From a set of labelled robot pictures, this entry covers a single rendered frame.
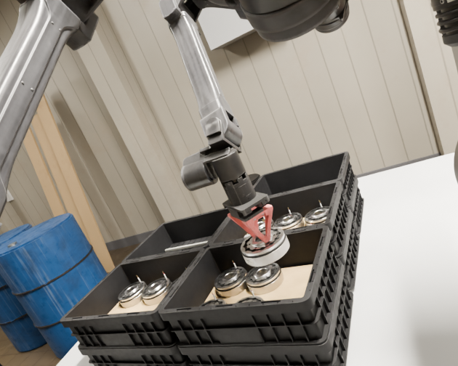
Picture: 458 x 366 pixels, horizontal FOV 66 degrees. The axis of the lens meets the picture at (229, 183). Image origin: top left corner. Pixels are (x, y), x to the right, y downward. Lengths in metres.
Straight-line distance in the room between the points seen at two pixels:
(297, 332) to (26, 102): 0.65
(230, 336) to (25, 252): 2.13
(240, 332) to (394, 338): 0.35
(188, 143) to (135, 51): 1.06
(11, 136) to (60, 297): 2.51
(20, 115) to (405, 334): 0.86
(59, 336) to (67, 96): 2.62
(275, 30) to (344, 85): 3.05
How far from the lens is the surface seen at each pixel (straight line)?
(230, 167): 0.69
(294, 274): 1.01
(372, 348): 0.95
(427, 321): 0.98
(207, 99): 0.77
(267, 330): 0.84
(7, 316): 3.63
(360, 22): 3.31
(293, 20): 0.30
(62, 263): 2.86
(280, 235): 0.76
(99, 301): 1.33
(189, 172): 0.73
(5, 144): 0.44
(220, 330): 0.89
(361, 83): 3.34
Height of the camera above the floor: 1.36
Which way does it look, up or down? 14 degrees down
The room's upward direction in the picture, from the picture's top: 24 degrees counter-clockwise
